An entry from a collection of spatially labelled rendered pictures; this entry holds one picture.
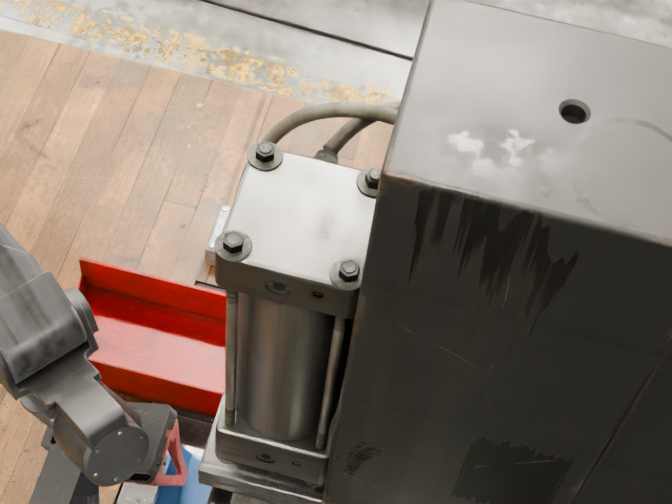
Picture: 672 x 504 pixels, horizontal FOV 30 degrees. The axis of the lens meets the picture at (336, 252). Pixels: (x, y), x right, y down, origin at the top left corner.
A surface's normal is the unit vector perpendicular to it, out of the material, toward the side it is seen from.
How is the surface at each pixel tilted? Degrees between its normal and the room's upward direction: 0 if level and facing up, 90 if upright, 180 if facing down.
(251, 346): 90
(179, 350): 0
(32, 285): 27
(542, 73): 0
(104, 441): 69
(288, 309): 90
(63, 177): 0
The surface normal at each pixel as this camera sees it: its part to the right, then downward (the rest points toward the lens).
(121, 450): 0.62, 0.44
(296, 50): 0.08, -0.55
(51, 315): 0.35, -0.19
